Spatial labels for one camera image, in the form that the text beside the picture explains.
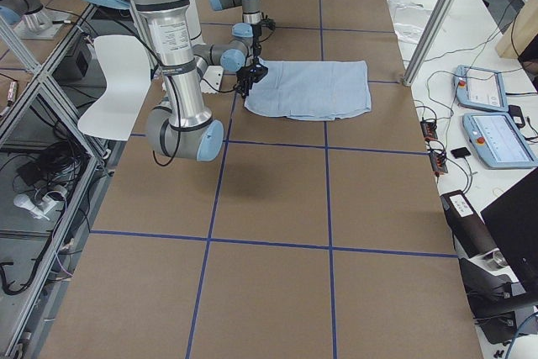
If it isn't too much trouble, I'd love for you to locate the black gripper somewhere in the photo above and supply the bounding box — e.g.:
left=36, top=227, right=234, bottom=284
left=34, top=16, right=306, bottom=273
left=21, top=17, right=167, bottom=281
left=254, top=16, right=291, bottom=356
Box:
left=251, top=14, right=277, bottom=60
left=235, top=58, right=268, bottom=99

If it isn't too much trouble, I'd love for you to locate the light blue button shirt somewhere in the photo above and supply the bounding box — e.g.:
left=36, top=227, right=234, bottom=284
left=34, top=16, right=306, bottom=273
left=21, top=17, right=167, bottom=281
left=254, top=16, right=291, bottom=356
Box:
left=244, top=61, right=372, bottom=121

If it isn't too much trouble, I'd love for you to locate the white plastic chair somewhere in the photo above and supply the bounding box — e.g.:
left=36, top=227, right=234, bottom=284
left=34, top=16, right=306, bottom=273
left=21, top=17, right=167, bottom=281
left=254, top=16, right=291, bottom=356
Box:
left=77, top=34, right=151, bottom=140

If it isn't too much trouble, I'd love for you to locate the upper blue teach pendant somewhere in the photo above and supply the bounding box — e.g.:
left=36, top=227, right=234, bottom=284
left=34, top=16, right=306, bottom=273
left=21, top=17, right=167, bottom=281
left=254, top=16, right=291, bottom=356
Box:
left=454, top=65, right=509, bottom=113

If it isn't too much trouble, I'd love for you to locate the blue teach pendant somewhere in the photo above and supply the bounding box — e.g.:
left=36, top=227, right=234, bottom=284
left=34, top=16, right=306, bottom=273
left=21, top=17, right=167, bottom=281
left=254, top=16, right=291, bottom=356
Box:
left=454, top=65, right=509, bottom=113
left=462, top=113, right=537, bottom=169

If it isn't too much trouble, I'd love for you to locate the lower blue teach pendant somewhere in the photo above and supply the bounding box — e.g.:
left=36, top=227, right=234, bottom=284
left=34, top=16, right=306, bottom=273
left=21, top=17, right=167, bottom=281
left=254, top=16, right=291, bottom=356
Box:
left=462, top=113, right=537, bottom=169

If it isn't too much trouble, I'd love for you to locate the black computer monitor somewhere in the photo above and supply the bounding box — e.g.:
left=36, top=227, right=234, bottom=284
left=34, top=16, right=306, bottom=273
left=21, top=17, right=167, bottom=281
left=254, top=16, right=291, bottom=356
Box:
left=481, top=170, right=537, bottom=291

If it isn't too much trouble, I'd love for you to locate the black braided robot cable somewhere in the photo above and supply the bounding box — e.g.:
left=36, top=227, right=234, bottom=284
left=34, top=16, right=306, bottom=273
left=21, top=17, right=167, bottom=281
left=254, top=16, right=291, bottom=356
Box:
left=129, top=1, right=240, bottom=166

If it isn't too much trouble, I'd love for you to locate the grey aluminium frame post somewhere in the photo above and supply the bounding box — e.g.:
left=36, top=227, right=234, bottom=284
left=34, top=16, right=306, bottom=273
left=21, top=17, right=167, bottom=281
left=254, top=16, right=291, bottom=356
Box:
left=402, top=0, right=455, bottom=87

